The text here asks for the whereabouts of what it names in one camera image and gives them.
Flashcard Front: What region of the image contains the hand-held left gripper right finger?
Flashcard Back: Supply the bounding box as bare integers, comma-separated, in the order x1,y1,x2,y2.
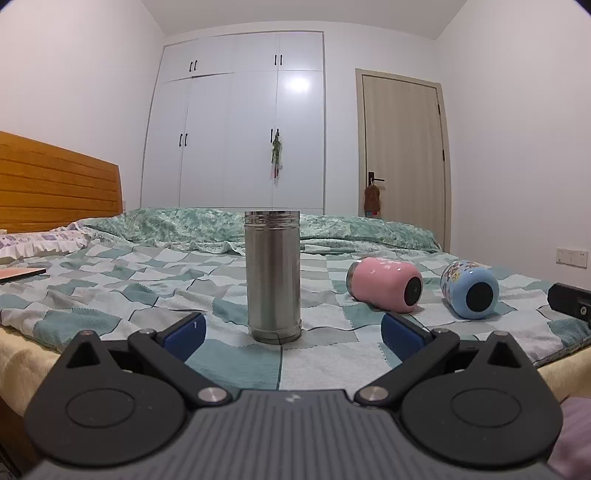
355,313,536,409

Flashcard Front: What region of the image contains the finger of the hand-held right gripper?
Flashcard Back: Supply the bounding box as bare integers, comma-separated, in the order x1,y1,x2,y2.
549,282,591,324

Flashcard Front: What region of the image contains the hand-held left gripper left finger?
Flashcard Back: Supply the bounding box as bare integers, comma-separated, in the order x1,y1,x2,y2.
54,312,233,409

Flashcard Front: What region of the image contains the pink cup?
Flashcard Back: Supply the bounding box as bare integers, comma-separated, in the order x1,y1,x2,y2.
346,257,424,315

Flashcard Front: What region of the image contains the blue cartoon print cup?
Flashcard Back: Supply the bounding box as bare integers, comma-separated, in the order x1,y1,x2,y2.
440,261,500,320

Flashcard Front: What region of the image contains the stainless steel cup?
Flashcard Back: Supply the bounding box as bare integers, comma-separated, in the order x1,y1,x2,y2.
244,210,303,344

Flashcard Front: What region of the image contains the green checkered blanket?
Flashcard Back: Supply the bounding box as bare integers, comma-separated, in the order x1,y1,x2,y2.
0,237,591,393

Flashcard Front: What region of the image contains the green floral duvet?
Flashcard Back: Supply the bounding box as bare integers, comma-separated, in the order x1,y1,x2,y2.
83,208,441,254

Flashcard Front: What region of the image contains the pink cloth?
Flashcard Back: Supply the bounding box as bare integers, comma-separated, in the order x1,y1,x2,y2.
551,396,591,480

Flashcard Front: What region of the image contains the brown plush toy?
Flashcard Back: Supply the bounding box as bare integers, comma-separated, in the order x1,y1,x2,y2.
364,181,382,217

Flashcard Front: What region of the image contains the yellow bed sheet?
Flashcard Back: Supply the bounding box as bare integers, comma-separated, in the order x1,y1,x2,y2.
0,323,591,416

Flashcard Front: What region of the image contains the purple floral pillow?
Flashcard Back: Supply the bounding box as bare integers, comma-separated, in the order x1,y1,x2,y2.
0,224,93,266

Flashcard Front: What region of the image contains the flat pink book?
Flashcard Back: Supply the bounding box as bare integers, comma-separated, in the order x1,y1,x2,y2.
0,268,48,285

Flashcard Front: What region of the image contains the wooden bed headboard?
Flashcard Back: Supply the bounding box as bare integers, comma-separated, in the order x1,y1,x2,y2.
0,130,124,234

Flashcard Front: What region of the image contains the white wardrobe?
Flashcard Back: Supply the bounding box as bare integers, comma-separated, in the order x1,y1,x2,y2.
140,31,325,215

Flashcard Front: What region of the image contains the beige door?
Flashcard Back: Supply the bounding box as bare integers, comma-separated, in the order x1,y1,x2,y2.
355,68,452,254

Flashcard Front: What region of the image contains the green hanging ornament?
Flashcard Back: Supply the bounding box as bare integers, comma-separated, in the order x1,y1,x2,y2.
270,130,283,181

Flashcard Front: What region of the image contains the white wall switch panel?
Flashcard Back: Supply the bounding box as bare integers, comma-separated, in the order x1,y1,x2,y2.
556,248,590,267

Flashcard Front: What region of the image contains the wooden bed side rail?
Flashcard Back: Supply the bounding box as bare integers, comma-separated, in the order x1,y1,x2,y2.
0,394,35,476

